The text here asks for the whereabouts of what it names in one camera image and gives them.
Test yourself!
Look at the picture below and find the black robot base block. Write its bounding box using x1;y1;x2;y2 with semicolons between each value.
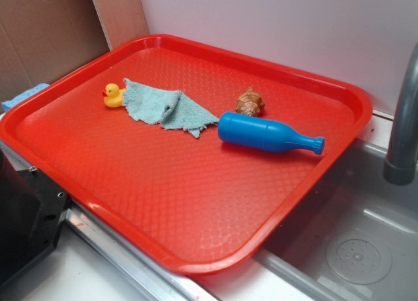
1;153;69;289

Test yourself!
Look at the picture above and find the blue plastic bottle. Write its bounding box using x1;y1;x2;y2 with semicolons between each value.
217;112;325;155

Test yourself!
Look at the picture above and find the teal cloth rag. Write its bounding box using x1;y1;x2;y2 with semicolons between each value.
122;79;219;138

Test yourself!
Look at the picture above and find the brown seashell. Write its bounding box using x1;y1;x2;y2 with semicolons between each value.
235;87;265;117

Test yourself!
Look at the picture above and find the red plastic tray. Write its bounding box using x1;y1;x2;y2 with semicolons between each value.
1;35;372;275

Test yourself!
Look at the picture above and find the yellow rubber duck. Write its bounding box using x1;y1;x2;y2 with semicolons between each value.
103;83;126;108

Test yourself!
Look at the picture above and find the grey plastic sink basin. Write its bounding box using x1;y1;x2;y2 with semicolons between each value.
198;140;417;300

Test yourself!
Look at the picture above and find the grey sink faucet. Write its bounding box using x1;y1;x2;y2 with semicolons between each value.
383;47;417;185

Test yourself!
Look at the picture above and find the brown cardboard panel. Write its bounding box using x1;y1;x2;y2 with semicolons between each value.
1;0;108;101

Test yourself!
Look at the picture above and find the blue sponge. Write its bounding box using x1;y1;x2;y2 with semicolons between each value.
1;83;49;112

